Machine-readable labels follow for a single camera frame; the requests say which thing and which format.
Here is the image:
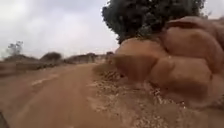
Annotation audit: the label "dry grass and gravel strip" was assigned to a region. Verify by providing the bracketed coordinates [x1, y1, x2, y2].
[87, 63, 201, 128]

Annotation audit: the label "large dark green tree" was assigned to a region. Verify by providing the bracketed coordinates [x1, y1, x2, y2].
[101, 0, 207, 45]

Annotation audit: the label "low distant bushes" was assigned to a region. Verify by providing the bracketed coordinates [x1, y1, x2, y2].
[3, 51, 64, 65]

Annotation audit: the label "reddish brown dirt road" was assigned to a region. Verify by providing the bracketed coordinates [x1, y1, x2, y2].
[0, 62, 224, 128]

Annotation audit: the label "large reddish boulder pile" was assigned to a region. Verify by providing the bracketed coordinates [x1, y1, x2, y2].
[111, 15, 224, 109]

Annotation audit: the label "small bare tree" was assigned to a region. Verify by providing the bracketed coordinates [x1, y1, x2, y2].
[6, 40, 24, 57]

